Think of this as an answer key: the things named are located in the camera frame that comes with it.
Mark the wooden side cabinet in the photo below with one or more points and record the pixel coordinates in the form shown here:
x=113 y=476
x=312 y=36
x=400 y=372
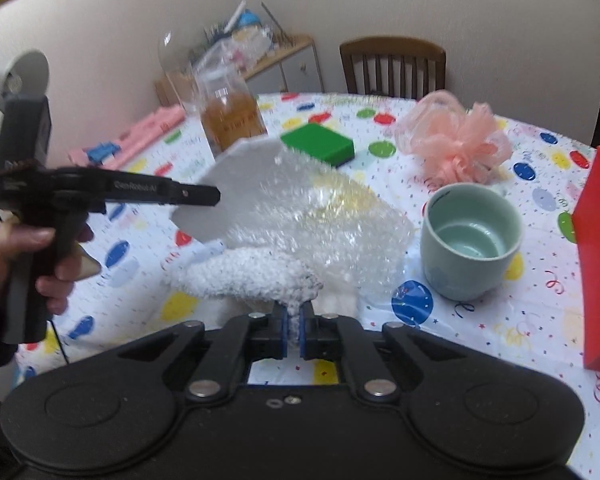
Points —
x=290 y=65

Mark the glass dome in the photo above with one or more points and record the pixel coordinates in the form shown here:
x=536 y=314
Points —
x=175 y=65

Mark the reed diffuser jar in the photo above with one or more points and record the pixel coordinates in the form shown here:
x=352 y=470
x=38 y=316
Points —
x=282 y=32

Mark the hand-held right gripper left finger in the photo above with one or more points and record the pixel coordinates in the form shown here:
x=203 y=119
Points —
x=282 y=332

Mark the person's left hand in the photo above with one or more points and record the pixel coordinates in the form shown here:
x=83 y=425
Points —
x=60 y=285

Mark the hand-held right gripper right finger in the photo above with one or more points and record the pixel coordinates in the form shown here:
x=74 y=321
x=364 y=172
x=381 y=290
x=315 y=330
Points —
x=304 y=332

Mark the pale green ceramic cup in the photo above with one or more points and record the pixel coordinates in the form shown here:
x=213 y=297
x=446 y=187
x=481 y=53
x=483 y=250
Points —
x=470 y=245

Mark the clear plastic bag of snacks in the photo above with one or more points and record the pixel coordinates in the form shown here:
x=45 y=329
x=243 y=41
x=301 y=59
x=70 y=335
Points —
x=235 y=47

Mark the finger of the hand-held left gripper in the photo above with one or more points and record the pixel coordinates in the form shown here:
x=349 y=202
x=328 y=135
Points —
x=195 y=195

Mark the clear bubble wrap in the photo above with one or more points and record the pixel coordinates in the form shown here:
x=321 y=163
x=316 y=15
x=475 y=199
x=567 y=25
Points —
x=350 y=240

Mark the white fluffy cloth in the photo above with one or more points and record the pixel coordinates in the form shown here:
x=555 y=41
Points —
x=245 y=275

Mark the white foam sheet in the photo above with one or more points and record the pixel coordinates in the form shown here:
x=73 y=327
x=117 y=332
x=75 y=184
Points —
x=240 y=180

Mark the pink packet with blue item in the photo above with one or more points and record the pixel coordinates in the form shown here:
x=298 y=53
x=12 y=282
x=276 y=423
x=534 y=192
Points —
x=140 y=132

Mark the wooden chair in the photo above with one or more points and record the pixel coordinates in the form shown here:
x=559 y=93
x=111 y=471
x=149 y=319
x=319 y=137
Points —
x=392 y=67

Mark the amber liquid bottle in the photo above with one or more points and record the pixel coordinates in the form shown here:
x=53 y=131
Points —
x=232 y=120

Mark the balloon printed tablecloth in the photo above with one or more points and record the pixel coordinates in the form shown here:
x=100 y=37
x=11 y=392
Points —
x=530 y=320

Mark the small blue cloth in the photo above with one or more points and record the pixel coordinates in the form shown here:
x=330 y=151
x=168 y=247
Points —
x=100 y=154

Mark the green sponge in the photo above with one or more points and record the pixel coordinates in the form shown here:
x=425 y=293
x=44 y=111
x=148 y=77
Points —
x=320 y=142

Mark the white tube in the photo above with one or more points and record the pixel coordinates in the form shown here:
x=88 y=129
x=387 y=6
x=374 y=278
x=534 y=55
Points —
x=236 y=15

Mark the blue round container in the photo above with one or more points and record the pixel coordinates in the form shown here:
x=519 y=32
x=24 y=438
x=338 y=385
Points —
x=251 y=19

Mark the pink mesh bath pouf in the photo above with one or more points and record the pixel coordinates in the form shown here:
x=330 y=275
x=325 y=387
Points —
x=455 y=145

